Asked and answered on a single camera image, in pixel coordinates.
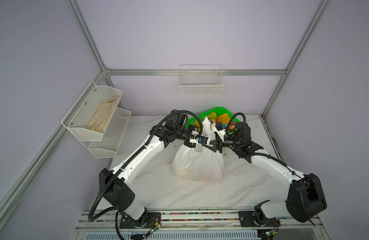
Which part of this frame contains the white plastic bag lemon print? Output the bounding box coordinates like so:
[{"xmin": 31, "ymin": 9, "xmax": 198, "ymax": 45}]
[{"xmin": 172, "ymin": 116, "xmax": 225, "ymax": 183}]

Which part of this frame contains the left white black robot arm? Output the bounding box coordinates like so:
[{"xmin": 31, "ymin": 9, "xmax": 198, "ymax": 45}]
[{"xmin": 89, "ymin": 110, "xmax": 206, "ymax": 222}]

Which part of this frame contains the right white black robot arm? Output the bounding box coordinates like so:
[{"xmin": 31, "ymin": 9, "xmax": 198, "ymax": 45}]
[{"xmin": 197, "ymin": 122, "xmax": 327, "ymax": 226}]

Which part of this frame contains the fake yellow banana bunch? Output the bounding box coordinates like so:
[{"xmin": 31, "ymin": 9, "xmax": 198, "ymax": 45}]
[{"xmin": 201, "ymin": 112, "xmax": 231, "ymax": 125}]

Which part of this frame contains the green plastic fruit basket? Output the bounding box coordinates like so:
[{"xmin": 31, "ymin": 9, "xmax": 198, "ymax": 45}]
[{"xmin": 186, "ymin": 107, "xmax": 240, "ymax": 130}]

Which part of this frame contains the lower white mesh shelf bin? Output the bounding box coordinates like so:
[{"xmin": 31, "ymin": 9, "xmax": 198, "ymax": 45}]
[{"xmin": 88, "ymin": 108, "xmax": 131, "ymax": 159}]

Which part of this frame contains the white mesh shelf bin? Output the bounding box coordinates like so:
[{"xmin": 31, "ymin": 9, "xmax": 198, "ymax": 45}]
[
  {"xmin": 88, "ymin": 108, "xmax": 131, "ymax": 159},
  {"xmin": 61, "ymin": 82, "xmax": 122, "ymax": 142}
]

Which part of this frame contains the beige cloth in bin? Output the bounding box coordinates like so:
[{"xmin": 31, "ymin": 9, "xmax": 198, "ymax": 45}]
[{"xmin": 86, "ymin": 97, "xmax": 120, "ymax": 134}]

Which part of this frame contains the upper white mesh shelf bin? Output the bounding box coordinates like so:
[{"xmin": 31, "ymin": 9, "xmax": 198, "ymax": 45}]
[{"xmin": 61, "ymin": 82, "xmax": 122, "ymax": 142}]

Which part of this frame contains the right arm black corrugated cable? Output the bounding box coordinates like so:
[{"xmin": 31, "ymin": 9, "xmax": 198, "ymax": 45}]
[{"xmin": 225, "ymin": 112, "xmax": 302, "ymax": 181}]

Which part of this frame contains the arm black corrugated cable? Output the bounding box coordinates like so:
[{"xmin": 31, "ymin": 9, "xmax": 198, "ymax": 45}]
[
  {"xmin": 87, "ymin": 110, "xmax": 203, "ymax": 222},
  {"xmin": 225, "ymin": 112, "xmax": 302, "ymax": 181}
]

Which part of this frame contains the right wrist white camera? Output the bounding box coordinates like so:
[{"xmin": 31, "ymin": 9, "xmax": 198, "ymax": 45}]
[{"xmin": 211, "ymin": 122, "xmax": 227, "ymax": 142}]

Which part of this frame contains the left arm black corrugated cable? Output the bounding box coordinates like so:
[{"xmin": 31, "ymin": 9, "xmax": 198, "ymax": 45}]
[{"xmin": 87, "ymin": 110, "xmax": 203, "ymax": 222}]

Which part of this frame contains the white wire wall basket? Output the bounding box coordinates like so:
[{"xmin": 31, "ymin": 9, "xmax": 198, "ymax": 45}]
[{"xmin": 179, "ymin": 65, "xmax": 224, "ymax": 97}]

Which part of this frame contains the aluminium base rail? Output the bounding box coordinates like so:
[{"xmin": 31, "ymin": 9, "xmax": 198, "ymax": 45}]
[{"xmin": 72, "ymin": 209, "xmax": 329, "ymax": 240}]

